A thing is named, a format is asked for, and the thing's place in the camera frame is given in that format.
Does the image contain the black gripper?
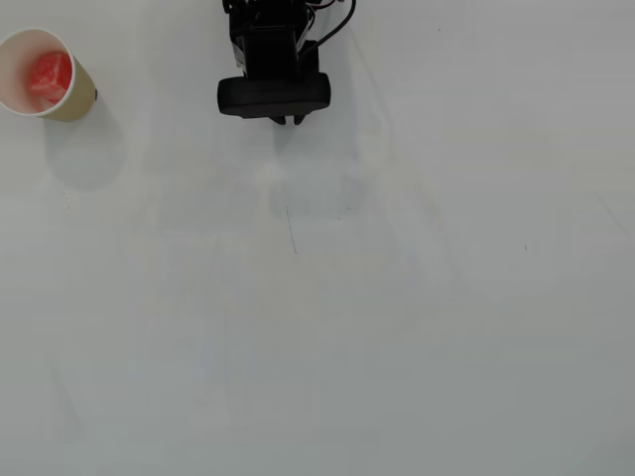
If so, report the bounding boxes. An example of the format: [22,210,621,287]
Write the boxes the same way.
[230,22,321,125]

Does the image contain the red foam cube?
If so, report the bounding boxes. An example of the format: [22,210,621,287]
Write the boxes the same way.
[27,51,74,106]

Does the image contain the beige paper cup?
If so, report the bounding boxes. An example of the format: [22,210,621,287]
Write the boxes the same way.
[0,28,99,124]

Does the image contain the black webcam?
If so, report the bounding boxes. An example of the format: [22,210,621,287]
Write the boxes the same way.
[216,72,332,119]

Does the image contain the black cable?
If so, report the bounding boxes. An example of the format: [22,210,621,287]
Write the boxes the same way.
[305,0,357,51]

